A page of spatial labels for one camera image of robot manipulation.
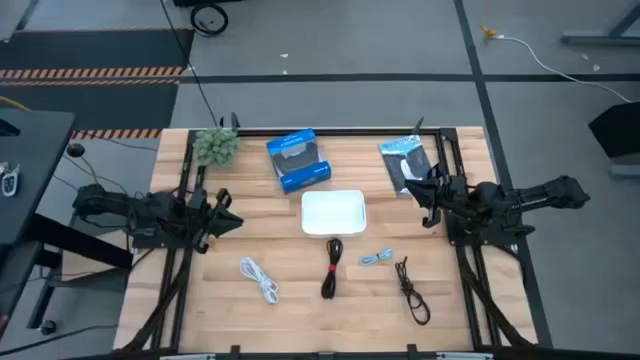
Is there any black aluminium table frame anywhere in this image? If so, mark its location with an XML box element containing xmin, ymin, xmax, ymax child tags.
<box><xmin>119</xmin><ymin>112</ymin><xmax>540</xmax><ymax>353</ymax></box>

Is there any black hazard-striped floor mat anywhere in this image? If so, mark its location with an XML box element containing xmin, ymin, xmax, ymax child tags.
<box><xmin>0</xmin><ymin>27</ymin><xmax>196</xmax><ymax>81</ymax></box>
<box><xmin>0</xmin><ymin>79</ymin><xmax>181</xmax><ymax>141</ymax></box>

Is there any black desk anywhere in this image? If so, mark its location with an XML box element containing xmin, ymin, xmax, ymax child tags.
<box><xmin>0</xmin><ymin>106</ymin><xmax>134</xmax><ymax>342</ymax></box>

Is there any white floor cable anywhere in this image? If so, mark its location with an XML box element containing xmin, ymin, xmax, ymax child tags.
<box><xmin>492</xmin><ymin>34</ymin><xmax>633</xmax><ymax>104</ymax></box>

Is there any grey metal foot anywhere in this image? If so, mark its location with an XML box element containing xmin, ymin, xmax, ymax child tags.
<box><xmin>608</xmin><ymin>163</ymin><xmax>640</xmax><ymax>179</ymax></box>

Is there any white USB-C cable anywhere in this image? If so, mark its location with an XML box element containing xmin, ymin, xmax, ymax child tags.
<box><xmin>239</xmin><ymin>256</ymin><xmax>280</xmax><ymax>305</ymax></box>

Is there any white plastic tray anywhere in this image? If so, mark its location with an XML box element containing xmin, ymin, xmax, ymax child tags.
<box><xmin>300</xmin><ymin>189</ymin><xmax>368</xmax><ymax>238</ymax></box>

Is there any coiled black cable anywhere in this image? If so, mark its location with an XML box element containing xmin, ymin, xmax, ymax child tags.
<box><xmin>189</xmin><ymin>3</ymin><xmax>230</xmax><ymax>38</ymax></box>

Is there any dark brown USB-C cable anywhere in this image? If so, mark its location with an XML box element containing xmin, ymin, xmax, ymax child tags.
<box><xmin>394</xmin><ymin>256</ymin><xmax>432</xmax><ymax>327</ymax></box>

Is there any grey metal desk leg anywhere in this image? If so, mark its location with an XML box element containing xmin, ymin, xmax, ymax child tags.
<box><xmin>559</xmin><ymin>0</ymin><xmax>640</xmax><ymax>47</ymax></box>

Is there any black sleeved cable bundle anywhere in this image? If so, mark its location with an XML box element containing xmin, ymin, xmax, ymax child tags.
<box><xmin>121</xmin><ymin>245</ymin><xmax>195</xmax><ymax>352</ymax></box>
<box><xmin>458</xmin><ymin>245</ymin><xmax>532</xmax><ymax>349</ymax></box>

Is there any white key fob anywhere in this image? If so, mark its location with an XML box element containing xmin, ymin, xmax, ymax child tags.
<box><xmin>0</xmin><ymin>163</ymin><xmax>22</xmax><ymax>198</ymax></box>

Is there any blue game controller box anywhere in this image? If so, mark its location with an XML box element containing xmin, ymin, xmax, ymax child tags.
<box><xmin>265</xmin><ymin>128</ymin><xmax>333</xmax><ymax>195</ymax></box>

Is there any green succulent plant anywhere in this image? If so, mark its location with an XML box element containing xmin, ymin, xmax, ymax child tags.
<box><xmin>192</xmin><ymin>127</ymin><xmax>241</xmax><ymax>168</ymax></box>

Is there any waterfall cover magazine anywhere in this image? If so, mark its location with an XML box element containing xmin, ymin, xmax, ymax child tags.
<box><xmin>377</xmin><ymin>133</ymin><xmax>435</xmax><ymax>197</ymax></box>

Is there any black cable with red tie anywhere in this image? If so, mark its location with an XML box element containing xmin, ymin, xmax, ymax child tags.
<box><xmin>320</xmin><ymin>237</ymin><xmax>345</xmax><ymax>301</ymax></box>

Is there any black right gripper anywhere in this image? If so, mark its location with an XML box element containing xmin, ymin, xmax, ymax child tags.
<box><xmin>404</xmin><ymin>164</ymin><xmax>472</xmax><ymax>229</ymax></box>

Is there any long black floor cable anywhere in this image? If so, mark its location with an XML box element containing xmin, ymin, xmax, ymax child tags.
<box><xmin>158</xmin><ymin>0</ymin><xmax>222</xmax><ymax>127</ymax></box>

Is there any yellow floor cable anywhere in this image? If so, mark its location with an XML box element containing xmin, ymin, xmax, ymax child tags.
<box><xmin>0</xmin><ymin>96</ymin><xmax>31</xmax><ymax>112</ymax></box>

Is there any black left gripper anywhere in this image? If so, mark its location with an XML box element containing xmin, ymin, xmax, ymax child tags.
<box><xmin>187</xmin><ymin>187</ymin><xmax>245</xmax><ymax>255</ymax></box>

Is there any light blue USB-C cable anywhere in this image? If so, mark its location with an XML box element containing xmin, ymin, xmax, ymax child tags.
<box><xmin>359</xmin><ymin>247</ymin><xmax>395</xmax><ymax>267</ymax></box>

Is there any black box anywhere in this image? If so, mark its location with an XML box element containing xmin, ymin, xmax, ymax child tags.
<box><xmin>587</xmin><ymin>100</ymin><xmax>640</xmax><ymax>159</ymax></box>

